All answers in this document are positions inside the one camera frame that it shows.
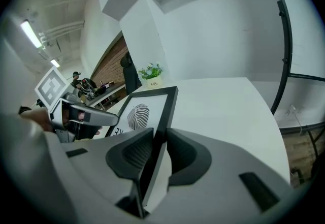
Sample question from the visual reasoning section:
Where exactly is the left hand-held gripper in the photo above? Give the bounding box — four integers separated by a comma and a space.
34, 66, 119, 142

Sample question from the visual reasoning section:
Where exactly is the black framed whiteboard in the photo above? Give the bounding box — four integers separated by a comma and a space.
261, 0, 325, 165

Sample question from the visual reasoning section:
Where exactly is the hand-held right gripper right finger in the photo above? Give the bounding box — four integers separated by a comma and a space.
148, 128, 302, 224

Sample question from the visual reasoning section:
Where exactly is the black side table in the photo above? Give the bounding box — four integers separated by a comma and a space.
86, 82, 127, 111

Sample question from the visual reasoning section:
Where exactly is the person's left forearm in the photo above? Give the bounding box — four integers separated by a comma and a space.
19, 106, 53, 133

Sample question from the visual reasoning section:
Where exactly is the white charger cable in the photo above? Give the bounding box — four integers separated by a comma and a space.
286, 104, 304, 137

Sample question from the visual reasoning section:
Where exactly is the black framed leaf picture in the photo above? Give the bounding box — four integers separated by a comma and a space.
104, 85, 179, 219

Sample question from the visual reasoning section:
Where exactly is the person's left hand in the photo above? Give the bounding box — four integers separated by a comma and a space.
77, 112, 104, 137

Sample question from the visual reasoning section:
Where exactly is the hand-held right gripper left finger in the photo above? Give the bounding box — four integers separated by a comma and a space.
7, 118, 154, 221

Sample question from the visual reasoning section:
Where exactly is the white table top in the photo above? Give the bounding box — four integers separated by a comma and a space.
105, 77, 291, 215

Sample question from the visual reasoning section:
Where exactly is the green plant in cream pot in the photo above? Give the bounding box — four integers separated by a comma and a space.
138, 61, 164, 89

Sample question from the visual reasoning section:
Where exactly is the black coat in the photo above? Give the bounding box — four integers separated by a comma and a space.
120, 51, 142, 96

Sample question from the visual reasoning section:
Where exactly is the white ceiling pipe bundle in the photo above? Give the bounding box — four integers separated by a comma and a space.
38, 20, 85, 41

